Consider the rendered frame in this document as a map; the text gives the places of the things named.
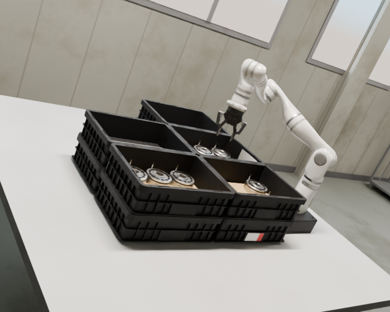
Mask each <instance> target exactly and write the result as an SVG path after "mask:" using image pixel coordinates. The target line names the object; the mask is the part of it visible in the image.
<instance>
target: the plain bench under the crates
mask: <svg viewBox="0 0 390 312"><path fill-rule="evenodd" d="M85 111H86V110H84V109H80V108H73V107H69V106H62V105H55V104H50V103H44V102H37V101H33V100H26V99H22V98H15V97H8V96H3V95H0V198H1V201H2V204H3V206H4V209H5V211H6V215H7V218H8V220H9V223H10V225H11V229H12V232H13V234H14V237H15V240H16V242H17V246H18V247H19V251H20V254H21V256H22V259H23V262H24V264H25V268H26V270H27V273H28V276H29V278H30V281H31V284H32V287H33V290H34V292H35V295H36V298H37V300H38V304H39V306H40V309H41V312H361V311H368V310H373V309H378V308H384V307H388V306H390V275H389V274H388V273H386V272H385V271H384V270H382V268H380V267H379V266H378V265H377V264H375V263H374V262H373V261H372V260H371V259H370V258H369V257H367V256H366V255H365V254H363V253H362V252H361V251H360V250H359V249H358V248H356V247H355V246H354V245H353V244H351V242H349V241H348V240H347V239H346V238H344V237H343V236H342V235H341V234H340V233H339V232H337V231H336V230H335V229H334V228H332V227H331V226H330V225H329V224H328V223H327V222H325V221H324V220H323V219H322V218H321V217H320V216H318V215H317V214H316V213H314V212H313V211H312V210H311V209H310V208H308V211H309V212H310V213H311V214H312V215H313V216H314V217H315V218H316V219H317V220H318V221H317V222H316V225H315V226H314V228H313V230H312V231H311V233H286V234H285V236H284V242H283V243H263V242H214V241H213V240H212V242H124V241H121V240H120V239H119V238H118V236H117V235H116V233H115V231H114V230H113V228H112V226H111V224H110V223H109V221H108V219H107V217H106V216H105V214H104V212H103V211H102V209H101V207H100V205H99V204H98V202H97V200H96V198H95V197H94V192H92V191H91V190H90V188H89V186H88V185H87V183H86V181H85V180H84V177H83V176H82V174H81V173H80V171H79V169H78V167H77V165H76V164H75V162H74V161H73V159H72V157H71V156H72V155H74V154H75V152H76V148H75V146H77V145H78V143H79V142H78V141H77V136H78V133H79V132H82V130H83V127H84V125H83V123H84V122H85V120H86V117H85V116H84V115H85Z"/></svg>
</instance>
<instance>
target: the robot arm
mask: <svg viewBox="0 0 390 312"><path fill-rule="evenodd" d="M248 77H249V78H250V80H251V82H252V83H253V85H252V84H251V83H250V82H249V81H248ZM253 90H255V93H256V96H257V97H258V99H259V100H260V101H261V102H262V103H263V104H268V103H270V102H271V101H273V100H274V99H275V98H276V97H279V98H280V101H281V104H282V113H283V120H284V125H285V126H286V127H287V128H288V130H289V131H290V132H291V133H292V134H293V135H294V136H295V137H296V138H297V139H299V140H300V141H302V142H303V143H305V144H306V145H307V146H308V147H309V148H310V149H311V150H312V151H313V154H312V156H311V158H310V160H309V162H308V164H307V166H306V168H305V172H304V174H303V176H302V177H301V179H300V181H299V183H298V184H297V186H296V188H295V189H296V190H297V191H298V192H299V193H301V194H302V195H303V196H304V197H306V198H307V201H306V202H305V205H301V206H300V208H299V210H300V211H299V212H297V213H298V214H304V213H306V211H307V210H308V208H309V206H310V205H311V203H312V202H313V199H314V195H315V194H316V192H317V190H318V188H319V187H320V185H321V183H322V182H323V179H324V177H323V176H324V174H325V173H326V171H327V169H328V168H329V167H331V166H333V165H334V164H335V163H336V161H337V155H336V153H335V152H334V150H333V149H332V148H331V147H330V146H329V145H328V144H326V143H325V142H324V141H323V140H322V139H321V138H320V136H319V135H318V134H317V132H316V131H315V130H314V129H313V128H312V126H311V125H310V124H309V122H307V120H306V119H305V118H304V116H303V115H302V114H301V113H300V112H299V111H298V110H297V109H296V108H295V107H294V105H293V104H292V103H291V102H290V100H289V99H288V98H287V97H286V95H285V94H284V93H283V91H282V90H281V89H280V87H279V86H278V85H277V84H276V82H275V81H273V80H272V79H269V80H268V79H267V76H266V67H265V66H264V65H262V64H260V63H258V62H256V61H254V60H252V59H247V60H245V61H244V62H243V64H242V66H241V72H240V80H239V83H238V87H237V88H236V91H235V93H234V95H233V96H232V99H231V100H227V103H226V105H228V108H227V110H226V112H221V111H219V112H218V114H217V120H216V125H218V127H219V128H218V130H217V132H216V134H217V136H218V135H219V134H220V131H221V129H222V126H223V125H224V124H225V123H227V124H230V125H231V126H233V133H232V136H231V138H230V140H229V141H232V140H233V139H234V137H235V134H240V133H241V132H242V130H243V129H244V128H245V126H246V125H247V122H244V121H242V117H243V115H244V113H246V110H247V108H246V107H247V106H248V103H249V99H250V97H251V95H252V92H253ZM222 115H224V118H225V120H224V121H223V122H222V123H221V124H220V123H219V122H220V117H221V116H222ZM239 123H241V126H242V127H241V129H240V130H239V131H237V124H239Z"/></svg>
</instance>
